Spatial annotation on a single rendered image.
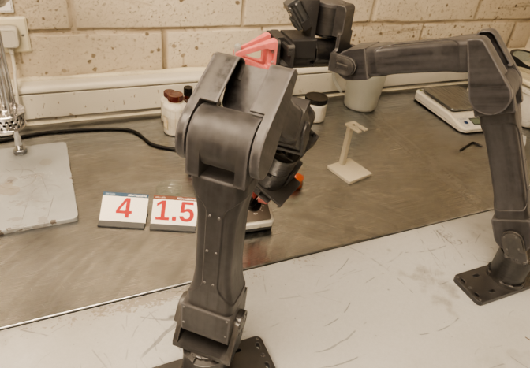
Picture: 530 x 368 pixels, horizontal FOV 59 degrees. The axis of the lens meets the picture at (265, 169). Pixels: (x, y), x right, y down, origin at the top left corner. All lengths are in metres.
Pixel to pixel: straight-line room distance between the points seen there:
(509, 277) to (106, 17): 1.07
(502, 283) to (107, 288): 0.71
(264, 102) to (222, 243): 0.17
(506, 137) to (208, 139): 0.55
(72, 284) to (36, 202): 0.24
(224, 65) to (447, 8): 1.36
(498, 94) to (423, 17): 0.95
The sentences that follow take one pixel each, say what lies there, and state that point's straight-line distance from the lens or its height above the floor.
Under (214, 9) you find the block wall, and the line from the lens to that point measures 1.34.
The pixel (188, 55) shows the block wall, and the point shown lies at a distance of 1.36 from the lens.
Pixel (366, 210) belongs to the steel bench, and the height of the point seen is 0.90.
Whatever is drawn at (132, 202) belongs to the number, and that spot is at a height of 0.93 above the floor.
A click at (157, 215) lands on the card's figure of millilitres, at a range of 0.96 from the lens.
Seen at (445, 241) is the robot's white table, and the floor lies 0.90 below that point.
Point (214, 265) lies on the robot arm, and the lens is 0.55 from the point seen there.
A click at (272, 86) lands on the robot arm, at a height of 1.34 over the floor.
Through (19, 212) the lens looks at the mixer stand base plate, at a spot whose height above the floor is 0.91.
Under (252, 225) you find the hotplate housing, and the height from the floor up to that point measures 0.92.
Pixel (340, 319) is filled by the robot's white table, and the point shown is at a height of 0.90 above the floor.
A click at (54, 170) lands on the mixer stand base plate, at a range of 1.13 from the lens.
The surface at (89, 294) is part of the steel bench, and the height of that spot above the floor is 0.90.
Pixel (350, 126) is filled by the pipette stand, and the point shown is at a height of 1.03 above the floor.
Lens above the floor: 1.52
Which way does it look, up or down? 33 degrees down
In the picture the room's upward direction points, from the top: 7 degrees clockwise
